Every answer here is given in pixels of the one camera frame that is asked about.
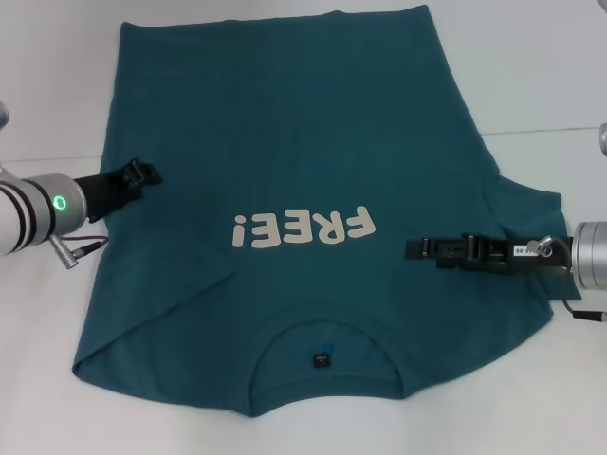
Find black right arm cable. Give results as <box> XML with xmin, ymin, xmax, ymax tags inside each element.
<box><xmin>525</xmin><ymin>234</ymin><xmax>607</xmax><ymax>322</ymax></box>

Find teal t-shirt with FREE print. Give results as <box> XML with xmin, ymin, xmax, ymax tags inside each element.
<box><xmin>73</xmin><ymin>4</ymin><xmax>583</xmax><ymax>418</ymax></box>

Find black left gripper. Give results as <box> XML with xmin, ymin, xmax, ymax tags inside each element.
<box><xmin>73</xmin><ymin>158</ymin><xmax>165</xmax><ymax>224</ymax></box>

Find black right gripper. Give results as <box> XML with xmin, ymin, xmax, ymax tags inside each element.
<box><xmin>405</xmin><ymin>232</ymin><xmax>575</xmax><ymax>277</ymax></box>

